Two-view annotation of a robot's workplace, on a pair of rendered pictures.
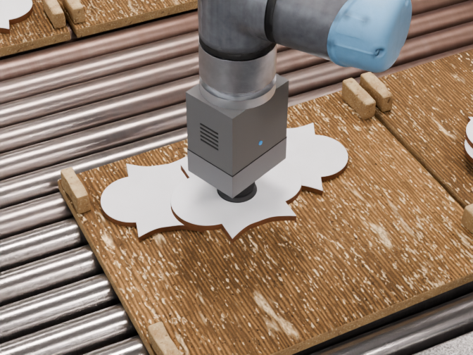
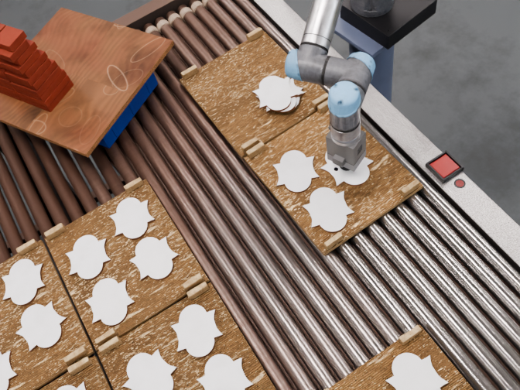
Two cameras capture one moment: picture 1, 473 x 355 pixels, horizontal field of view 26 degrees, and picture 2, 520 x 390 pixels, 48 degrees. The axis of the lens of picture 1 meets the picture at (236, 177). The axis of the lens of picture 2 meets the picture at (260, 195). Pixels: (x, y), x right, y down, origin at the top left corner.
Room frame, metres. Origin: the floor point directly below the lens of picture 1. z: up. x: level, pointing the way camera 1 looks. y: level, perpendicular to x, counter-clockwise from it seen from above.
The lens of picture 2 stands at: (0.95, 0.91, 2.40)
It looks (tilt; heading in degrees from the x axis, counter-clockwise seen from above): 58 degrees down; 277
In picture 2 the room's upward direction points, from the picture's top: 16 degrees counter-clockwise
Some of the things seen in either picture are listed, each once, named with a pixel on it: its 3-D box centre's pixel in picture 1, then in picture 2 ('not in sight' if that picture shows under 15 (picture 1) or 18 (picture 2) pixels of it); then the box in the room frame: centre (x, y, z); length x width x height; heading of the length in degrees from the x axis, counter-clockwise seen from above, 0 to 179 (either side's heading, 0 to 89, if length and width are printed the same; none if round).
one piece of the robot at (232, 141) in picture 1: (231, 115); (343, 147); (0.82, 0.01, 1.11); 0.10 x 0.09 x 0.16; 48
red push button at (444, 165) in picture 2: not in sight; (444, 166); (0.53, 0.01, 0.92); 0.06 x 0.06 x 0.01; 25
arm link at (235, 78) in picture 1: (239, 56); (344, 126); (0.81, 0.00, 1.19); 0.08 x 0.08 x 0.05
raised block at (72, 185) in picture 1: (74, 189); (333, 241); (0.89, 0.19, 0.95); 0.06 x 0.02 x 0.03; 27
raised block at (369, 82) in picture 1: (375, 91); (250, 145); (1.08, -0.18, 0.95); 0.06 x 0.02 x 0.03; 26
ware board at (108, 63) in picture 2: not in sight; (73, 75); (1.62, -0.54, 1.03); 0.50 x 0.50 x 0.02; 55
